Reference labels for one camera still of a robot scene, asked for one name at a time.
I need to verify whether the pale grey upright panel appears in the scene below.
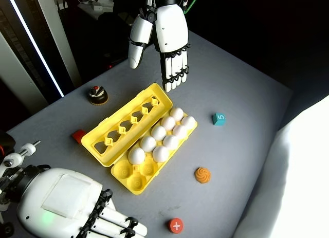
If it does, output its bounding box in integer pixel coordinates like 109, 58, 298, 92
0, 31, 49, 117

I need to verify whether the teal cube with number five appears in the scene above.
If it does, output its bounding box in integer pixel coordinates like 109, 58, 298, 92
212, 112, 227, 126

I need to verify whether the white LED light bar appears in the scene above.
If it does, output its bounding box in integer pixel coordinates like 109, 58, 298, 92
5, 0, 65, 98

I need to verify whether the white backdrop sheet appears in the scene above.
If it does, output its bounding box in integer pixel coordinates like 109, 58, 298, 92
232, 94, 329, 238

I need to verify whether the chocolate toy cake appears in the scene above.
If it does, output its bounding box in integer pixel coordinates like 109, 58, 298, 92
88, 85, 109, 106

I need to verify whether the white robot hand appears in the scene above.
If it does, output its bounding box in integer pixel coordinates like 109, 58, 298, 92
127, 3, 190, 93
15, 167, 149, 238

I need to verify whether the white upright post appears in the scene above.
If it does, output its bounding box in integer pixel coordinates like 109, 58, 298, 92
34, 0, 83, 89

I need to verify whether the red cylinder with white cross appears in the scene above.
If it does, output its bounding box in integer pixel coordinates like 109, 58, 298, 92
168, 217, 185, 234

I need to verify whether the orange swirl toy cookie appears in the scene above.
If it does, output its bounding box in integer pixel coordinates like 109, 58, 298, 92
194, 167, 211, 184

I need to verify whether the grey table cloth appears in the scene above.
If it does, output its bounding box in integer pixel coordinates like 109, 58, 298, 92
0, 29, 294, 238

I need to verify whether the yellow plastic egg carton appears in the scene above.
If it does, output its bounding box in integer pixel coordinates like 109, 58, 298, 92
81, 82, 198, 195

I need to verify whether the red-orange toy block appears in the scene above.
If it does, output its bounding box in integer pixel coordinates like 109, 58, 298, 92
71, 129, 87, 144

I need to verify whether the green cable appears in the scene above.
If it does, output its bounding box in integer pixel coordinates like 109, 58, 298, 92
184, 0, 203, 15

